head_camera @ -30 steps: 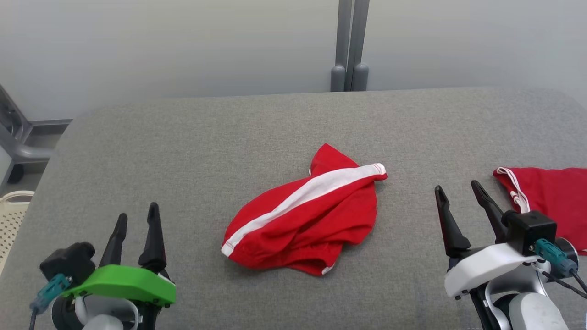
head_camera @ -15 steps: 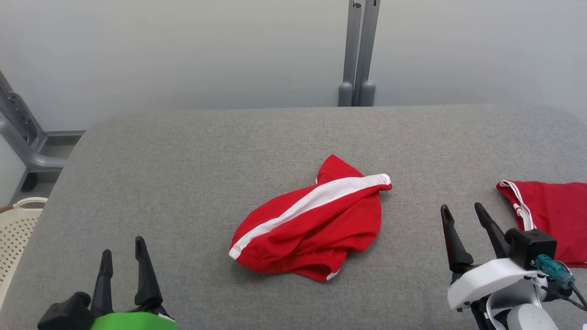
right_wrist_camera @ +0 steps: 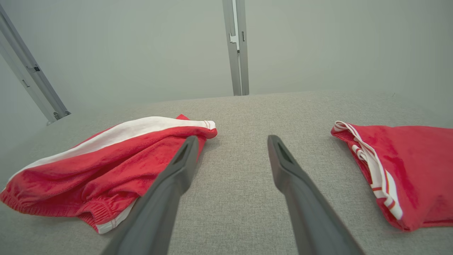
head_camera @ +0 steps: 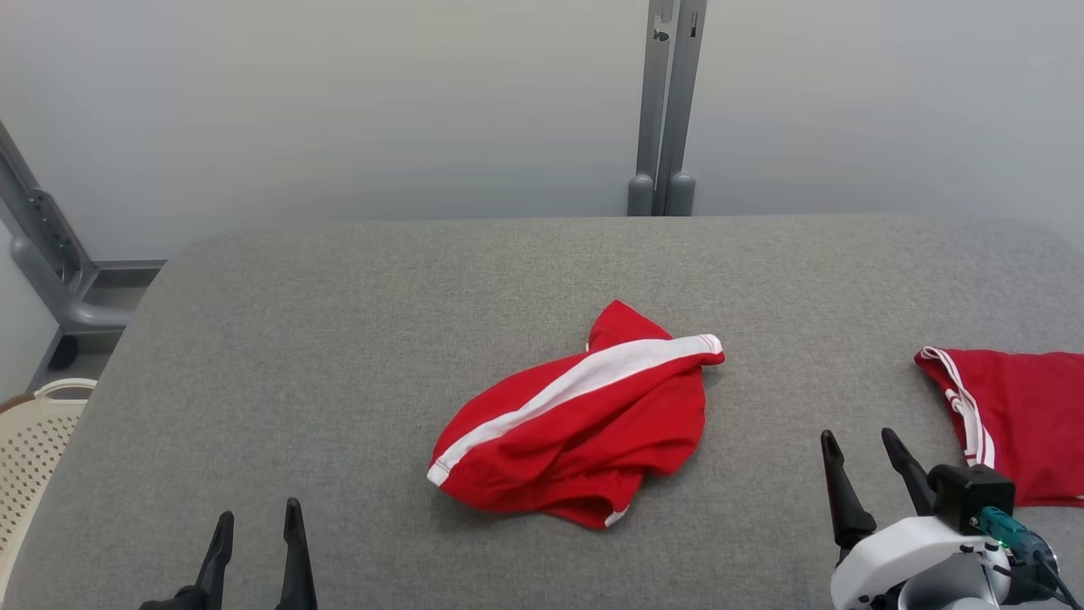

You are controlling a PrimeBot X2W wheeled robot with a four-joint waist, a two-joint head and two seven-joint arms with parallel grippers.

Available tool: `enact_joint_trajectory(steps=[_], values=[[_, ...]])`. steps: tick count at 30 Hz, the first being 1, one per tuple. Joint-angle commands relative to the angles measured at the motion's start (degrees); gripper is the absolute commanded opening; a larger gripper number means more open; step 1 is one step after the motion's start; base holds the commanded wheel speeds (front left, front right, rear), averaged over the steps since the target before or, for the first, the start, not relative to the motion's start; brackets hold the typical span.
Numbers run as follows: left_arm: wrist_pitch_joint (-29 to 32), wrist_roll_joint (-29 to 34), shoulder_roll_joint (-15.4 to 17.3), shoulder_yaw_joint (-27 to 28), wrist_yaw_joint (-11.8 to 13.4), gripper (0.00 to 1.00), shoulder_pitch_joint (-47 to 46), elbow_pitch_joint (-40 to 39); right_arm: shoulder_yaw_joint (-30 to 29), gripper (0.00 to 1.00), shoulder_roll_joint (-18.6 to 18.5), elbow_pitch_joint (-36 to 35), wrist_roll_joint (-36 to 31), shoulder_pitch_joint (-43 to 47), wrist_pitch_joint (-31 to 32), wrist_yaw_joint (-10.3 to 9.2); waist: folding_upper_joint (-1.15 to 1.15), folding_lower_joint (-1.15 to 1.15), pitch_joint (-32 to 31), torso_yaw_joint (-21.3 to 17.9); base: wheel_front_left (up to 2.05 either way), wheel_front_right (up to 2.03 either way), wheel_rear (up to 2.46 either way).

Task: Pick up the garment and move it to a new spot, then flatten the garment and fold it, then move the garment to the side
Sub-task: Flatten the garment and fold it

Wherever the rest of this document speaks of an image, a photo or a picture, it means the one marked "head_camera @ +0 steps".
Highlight grey slotted metal partition post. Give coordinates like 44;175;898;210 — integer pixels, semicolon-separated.
627;0;708;217

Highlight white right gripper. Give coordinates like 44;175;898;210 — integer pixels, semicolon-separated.
819;427;1017;610

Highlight teal cable connector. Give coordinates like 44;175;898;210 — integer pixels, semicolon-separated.
970;507;1059;585

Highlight grey metal frame leg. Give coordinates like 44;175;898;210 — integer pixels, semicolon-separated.
0;119;166;392

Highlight red shorts with white stripe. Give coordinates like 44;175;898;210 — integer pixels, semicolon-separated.
426;299;726;531

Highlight black cable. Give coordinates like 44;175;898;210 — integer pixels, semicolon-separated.
1029;549;1083;610

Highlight cream perforated laundry basket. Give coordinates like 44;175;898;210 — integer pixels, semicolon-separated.
0;379;98;577

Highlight red and white jersey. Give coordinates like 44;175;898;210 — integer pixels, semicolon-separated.
913;346;1084;509

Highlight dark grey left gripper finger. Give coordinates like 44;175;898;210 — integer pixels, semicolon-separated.
193;511;235;610
275;497;318;610

